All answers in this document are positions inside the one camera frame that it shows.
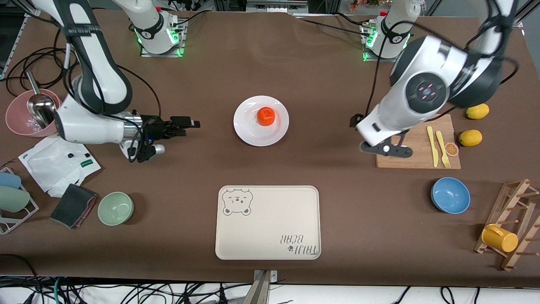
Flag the white plastic bag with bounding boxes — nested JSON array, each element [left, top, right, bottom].
[[18, 134, 102, 198]]

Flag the yellow mug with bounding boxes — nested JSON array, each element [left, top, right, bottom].
[[481, 224, 519, 253]]

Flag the short aluminium profile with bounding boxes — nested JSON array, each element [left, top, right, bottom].
[[514, 0, 540, 29]]

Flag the wooden cup rack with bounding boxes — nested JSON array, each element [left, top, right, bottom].
[[474, 179, 540, 271]]

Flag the coiled black cable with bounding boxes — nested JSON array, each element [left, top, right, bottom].
[[0, 25, 79, 98]]

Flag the pink bowl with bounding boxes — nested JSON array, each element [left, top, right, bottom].
[[5, 88, 65, 138]]

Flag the light blue cup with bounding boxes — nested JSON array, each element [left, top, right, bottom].
[[0, 171, 22, 190]]

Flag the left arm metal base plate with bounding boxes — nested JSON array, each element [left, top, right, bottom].
[[361, 23, 408, 63]]

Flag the yellow plastic fork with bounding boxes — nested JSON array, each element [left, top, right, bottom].
[[435, 130, 451, 168]]

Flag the black floor cable loop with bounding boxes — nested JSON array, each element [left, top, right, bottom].
[[0, 253, 43, 304]]

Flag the blue bowl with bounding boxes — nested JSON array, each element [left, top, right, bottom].
[[431, 177, 471, 214]]

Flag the black base power cable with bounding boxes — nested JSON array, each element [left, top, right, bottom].
[[293, 12, 374, 38]]

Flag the dark grey cloth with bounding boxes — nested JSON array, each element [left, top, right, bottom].
[[50, 183, 97, 230]]

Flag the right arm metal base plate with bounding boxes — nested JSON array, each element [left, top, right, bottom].
[[140, 19, 186, 57]]

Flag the orange mandarin fruit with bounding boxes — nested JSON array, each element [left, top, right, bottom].
[[257, 107, 276, 126]]

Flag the cream tray with bear print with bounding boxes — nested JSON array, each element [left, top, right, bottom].
[[215, 185, 321, 261]]

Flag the yellow plastic knife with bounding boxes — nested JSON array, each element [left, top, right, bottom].
[[427, 126, 439, 168]]

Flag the wooden cutting board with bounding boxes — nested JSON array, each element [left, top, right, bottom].
[[375, 113, 462, 170]]

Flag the white round plate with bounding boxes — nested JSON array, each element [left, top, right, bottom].
[[234, 95, 290, 147]]

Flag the pale green bowl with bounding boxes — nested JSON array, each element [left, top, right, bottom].
[[97, 192, 134, 226]]

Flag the yellow lemon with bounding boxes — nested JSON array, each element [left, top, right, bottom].
[[466, 103, 490, 120], [459, 129, 483, 147]]

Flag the long aluminium profile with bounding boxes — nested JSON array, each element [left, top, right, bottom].
[[0, 6, 41, 79]]

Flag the aluminium frame structure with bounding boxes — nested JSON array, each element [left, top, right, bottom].
[[213, 0, 330, 17]]

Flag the metal camera bracket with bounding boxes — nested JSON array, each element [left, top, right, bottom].
[[252, 269, 279, 304]]

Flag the white wire rack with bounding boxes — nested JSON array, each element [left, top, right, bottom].
[[0, 167, 40, 235]]

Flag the pink cloth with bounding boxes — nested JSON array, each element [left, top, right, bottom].
[[77, 195, 98, 229]]

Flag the metal scoop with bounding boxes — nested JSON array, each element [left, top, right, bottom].
[[25, 71, 57, 128]]

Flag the pale green cup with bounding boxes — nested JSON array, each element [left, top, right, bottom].
[[0, 186, 31, 213]]

